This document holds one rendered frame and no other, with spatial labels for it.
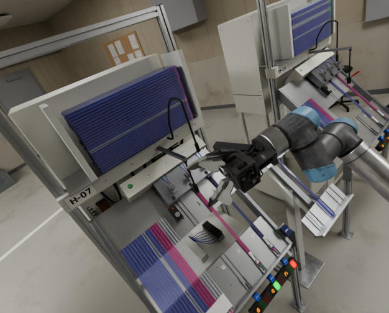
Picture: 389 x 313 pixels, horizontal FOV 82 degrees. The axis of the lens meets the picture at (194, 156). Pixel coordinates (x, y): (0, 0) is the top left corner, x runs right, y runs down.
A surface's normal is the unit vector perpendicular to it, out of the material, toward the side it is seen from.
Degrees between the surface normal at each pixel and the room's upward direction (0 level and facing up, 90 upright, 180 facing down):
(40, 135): 90
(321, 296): 0
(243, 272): 43
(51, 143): 90
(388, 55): 90
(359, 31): 90
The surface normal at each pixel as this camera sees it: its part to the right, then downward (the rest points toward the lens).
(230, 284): 0.18, -0.44
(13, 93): 0.82, 0.04
